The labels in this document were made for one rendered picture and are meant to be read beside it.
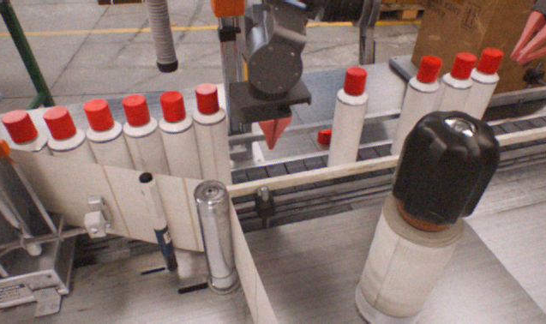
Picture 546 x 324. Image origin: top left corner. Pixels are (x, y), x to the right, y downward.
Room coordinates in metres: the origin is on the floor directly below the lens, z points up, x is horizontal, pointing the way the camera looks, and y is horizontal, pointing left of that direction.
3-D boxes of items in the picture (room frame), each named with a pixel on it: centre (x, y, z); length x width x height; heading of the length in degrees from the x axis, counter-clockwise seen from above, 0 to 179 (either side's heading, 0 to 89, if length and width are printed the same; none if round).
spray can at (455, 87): (0.60, -0.33, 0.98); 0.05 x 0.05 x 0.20
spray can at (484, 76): (0.62, -0.39, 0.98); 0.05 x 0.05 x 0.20
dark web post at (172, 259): (0.32, 0.14, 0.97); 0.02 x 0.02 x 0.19
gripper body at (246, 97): (0.45, 0.00, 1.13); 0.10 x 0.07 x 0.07; 104
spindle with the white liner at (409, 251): (0.27, -0.17, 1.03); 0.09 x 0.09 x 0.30
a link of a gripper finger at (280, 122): (0.45, 0.01, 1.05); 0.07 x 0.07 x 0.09; 14
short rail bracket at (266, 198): (0.42, 0.00, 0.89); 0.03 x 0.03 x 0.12; 15
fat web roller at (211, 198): (0.30, 0.07, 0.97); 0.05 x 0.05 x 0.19
